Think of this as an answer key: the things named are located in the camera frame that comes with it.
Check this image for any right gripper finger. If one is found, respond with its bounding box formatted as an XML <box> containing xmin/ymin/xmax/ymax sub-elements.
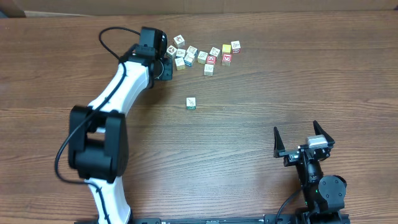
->
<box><xmin>313</xmin><ymin>120</ymin><xmax>335</xmax><ymax>146</ymax></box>
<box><xmin>274</xmin><ymin>126</ymin><xmax>285</xmax><ymax>158</ymax></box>

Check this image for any green sided wooden block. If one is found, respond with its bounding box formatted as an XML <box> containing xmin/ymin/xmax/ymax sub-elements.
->
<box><xmin>186</xmin><ymin>97</ymin><xmax>197</xmax><ymax>110</ymax></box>

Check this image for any yellow sided gift block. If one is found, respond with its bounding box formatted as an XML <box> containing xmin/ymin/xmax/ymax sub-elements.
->
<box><xmin>174</xmin><ymin>57</ymin><xmax>186</xmax><ymax>70</ymax></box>

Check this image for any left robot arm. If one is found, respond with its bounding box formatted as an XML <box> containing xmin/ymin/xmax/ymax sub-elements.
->
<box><xmin>54</xmin><ymin>27</ymin><xmax>173</xmax><ymax>223</ymax></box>

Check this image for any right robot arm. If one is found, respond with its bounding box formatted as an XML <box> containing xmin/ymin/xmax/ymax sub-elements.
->
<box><xmin>274</xmin><ymin>121</ymin><xmax>350</xmax><ymax>223</ymax></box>

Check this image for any soccer ball wooden block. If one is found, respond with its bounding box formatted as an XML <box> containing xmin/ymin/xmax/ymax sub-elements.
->
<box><xmin>166</xmin><ymin>45</ymin><xmax>177</xmax><ymax>59</ymax></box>

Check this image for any ice cream wooden block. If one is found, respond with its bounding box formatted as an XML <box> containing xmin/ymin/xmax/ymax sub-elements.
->
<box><xmin>175</xmin><ymin>49</ymin><xmax>186</xmax><ymax>58</ymax></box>

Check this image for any sailboat blue wooden block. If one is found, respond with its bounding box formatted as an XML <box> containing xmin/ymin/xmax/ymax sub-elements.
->
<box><xmin>183</xmin><ymin>53</ymin><xmax>196</xmax><ymax>67</ymax></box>

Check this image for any top red picture block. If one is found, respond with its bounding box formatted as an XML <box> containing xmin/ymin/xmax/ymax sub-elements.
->
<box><xmin>174</xmin><ymin>35</ymin><xmax>185</xmax><ymax>49</ymax></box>

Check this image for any blue sided picture block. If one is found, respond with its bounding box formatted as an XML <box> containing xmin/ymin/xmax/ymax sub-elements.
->
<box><xmin>187</xmin><ymin>45</ymin><xmax>198</xmax><ymax>57</ymax></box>

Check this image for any lower white wooden block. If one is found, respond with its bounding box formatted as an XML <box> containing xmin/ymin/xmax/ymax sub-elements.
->
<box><xmin>204</xmin><ymin>64</ymin><xmax>214</xmax><ymax>76</ymax></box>

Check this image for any red face wooden block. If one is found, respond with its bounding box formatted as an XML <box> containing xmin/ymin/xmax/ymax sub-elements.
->
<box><xmin>206</xmin><ymin>55</ymin><xmax>216</xmax><ymax>65</ymax></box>

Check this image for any white tilted picture block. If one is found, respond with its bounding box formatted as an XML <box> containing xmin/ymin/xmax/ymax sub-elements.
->
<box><xmin>210</xmin><ymin>47</ymin><xmax>221</xmax><ymax>58</ymax></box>

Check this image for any red letter wooden block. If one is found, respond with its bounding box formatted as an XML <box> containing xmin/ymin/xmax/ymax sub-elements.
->
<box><xmin>221</xmin><ymin>54</ymin><xmax>232</xmax><ymax>66</ymax></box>

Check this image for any yellow top wooden block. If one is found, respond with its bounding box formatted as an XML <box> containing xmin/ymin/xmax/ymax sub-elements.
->
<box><xmin>222</xmin><ymin>44</ymin><xmax>232</xmax><ymax>54</ymax></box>

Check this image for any far right white block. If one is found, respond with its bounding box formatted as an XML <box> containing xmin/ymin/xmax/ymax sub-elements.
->
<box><xmin>231</xmin><ymin>40</ymin><xmax>241</xmax><ymax>54</ymax></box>

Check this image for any cardboard panel at back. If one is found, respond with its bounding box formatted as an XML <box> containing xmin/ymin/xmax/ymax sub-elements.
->
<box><xmin>14</xmin><ymin>0</ymin><xmax>397</xmax><ymax>16</ymax></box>

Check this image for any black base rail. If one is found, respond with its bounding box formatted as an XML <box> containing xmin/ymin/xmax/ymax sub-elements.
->
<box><xmin>74</xmin><ymin>213</ymin><xmax>351</xmax><ymax>224</ymax></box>

